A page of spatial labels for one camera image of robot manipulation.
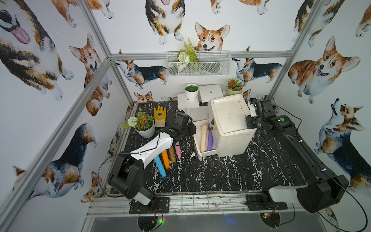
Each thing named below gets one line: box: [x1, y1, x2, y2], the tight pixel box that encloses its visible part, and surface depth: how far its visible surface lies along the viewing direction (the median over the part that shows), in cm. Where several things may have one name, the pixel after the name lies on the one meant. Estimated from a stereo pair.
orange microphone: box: [161, 149, 170, 169], surface depth 88 cm
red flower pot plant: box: [226, 77, 246, 97], surface depth 97 cm
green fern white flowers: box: [175, 36, 200, 73], surface depth 85 cm
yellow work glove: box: [153, 105, 167, 128], surface depth 113 cm
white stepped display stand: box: [177, 84, 224, 122], surface depth 100 cm
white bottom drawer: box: [192, 119, 219, 161], surface depth 96 cm
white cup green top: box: [185, 83, 200, 100], surface depth 100 cm
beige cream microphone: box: [199, 123, 209, 153], surface depth 98 cm
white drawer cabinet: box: [209, 93, 257, 158], surface depth 83 cm
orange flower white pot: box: [121, 111, 156, 139], surface depth 92 cm
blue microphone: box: [154, 155, 167, 178], surface depth 86 cm
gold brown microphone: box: [168, 145, 177, 164], surface depth 92 cm
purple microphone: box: [207, 123, 214, 152], surface depth 95 cm
